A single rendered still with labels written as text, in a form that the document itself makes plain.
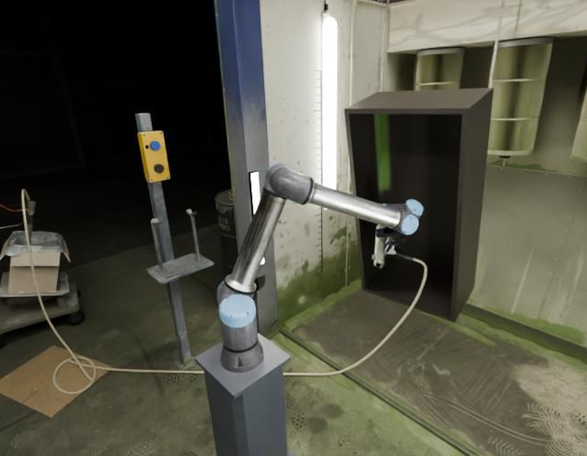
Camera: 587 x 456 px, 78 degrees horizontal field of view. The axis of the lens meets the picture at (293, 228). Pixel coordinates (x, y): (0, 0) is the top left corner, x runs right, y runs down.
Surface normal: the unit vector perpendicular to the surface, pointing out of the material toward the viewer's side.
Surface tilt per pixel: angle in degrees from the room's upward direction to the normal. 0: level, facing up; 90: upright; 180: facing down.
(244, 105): 90
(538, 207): 57
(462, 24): 90
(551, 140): 90
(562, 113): 90
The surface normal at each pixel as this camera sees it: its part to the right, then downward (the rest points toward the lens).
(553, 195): -0.63, -0.28
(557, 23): -0.73, 0.27
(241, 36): 0.69, 0.24
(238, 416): -0.03, 0.36
